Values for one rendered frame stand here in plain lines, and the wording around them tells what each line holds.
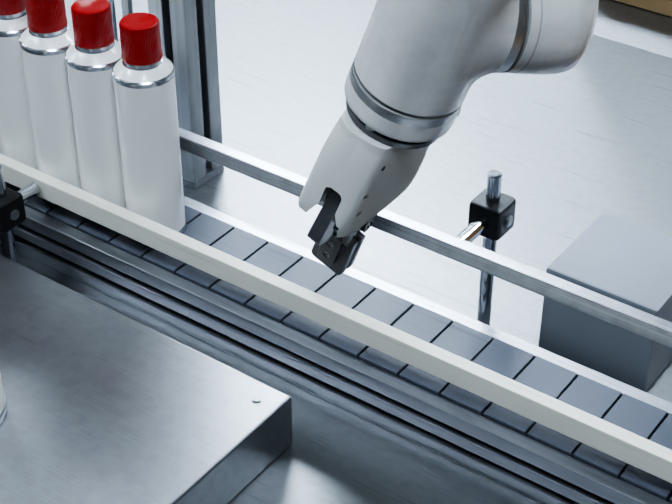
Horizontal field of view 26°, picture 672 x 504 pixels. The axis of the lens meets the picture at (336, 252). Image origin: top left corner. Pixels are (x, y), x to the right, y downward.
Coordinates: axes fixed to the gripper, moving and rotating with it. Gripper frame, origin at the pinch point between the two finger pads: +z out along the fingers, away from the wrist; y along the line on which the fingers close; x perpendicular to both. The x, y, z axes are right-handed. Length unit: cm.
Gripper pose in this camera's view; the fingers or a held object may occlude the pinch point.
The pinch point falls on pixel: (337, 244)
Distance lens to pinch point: 117.1
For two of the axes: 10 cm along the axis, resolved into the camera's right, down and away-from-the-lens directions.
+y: -5.9, 4.7, -6.6
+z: -2.8, 6.4, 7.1
